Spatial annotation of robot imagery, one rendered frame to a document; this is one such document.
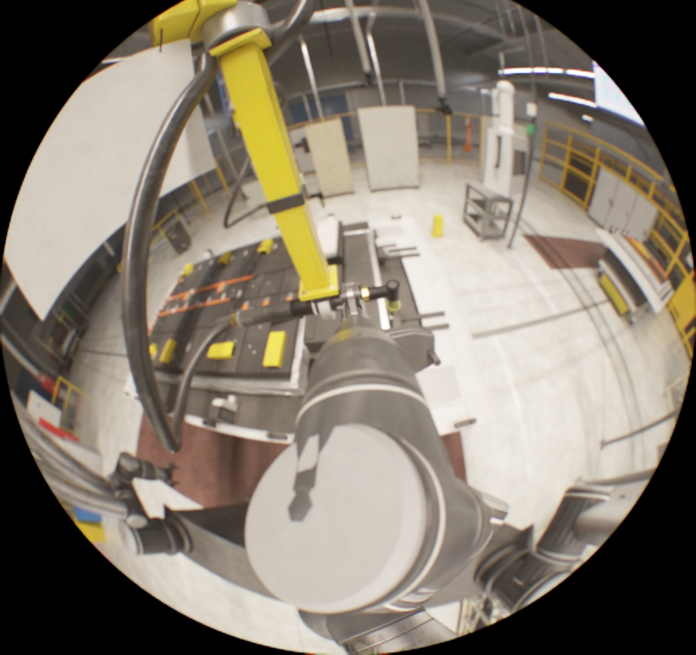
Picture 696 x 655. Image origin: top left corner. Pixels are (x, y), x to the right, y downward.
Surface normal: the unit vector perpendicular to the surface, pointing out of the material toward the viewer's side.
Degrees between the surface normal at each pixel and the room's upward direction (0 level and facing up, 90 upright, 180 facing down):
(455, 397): 0
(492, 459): 0
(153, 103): 90
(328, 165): 90
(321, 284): 90
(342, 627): 46
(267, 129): 90
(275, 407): 0
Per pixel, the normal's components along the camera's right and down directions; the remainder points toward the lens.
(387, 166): 0.02, 0.77
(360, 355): -0.05, -0.94
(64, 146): 0.74, 0.43
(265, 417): -0.18, -0.63
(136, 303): 0.93, 0.19
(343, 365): -0.33, -0.89
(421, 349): -0.01, 0.34
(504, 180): -0.89, 0.44
